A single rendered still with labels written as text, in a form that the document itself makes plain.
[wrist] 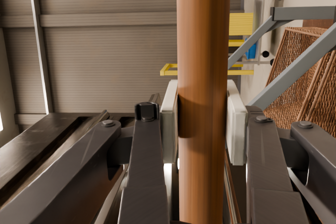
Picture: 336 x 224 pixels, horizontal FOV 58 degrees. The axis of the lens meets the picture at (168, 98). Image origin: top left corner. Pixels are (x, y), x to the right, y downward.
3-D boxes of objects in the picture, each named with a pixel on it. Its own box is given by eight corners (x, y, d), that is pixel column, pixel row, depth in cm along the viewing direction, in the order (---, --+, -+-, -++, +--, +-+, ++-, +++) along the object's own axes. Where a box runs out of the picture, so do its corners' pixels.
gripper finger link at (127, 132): (158, 168, 14) (95, 167, 14) (166, 127, 19) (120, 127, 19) (156, 139, 14) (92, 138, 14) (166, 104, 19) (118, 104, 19)
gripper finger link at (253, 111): (252, 139, 13) (323, 141, 13) (238, 104, 18) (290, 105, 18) (250, 169, 14) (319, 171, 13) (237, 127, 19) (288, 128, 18)
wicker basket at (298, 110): (356, 162, 117) (282, 161, 119) (305, 114, 171) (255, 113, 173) (377, 34, 103) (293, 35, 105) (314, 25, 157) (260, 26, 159)
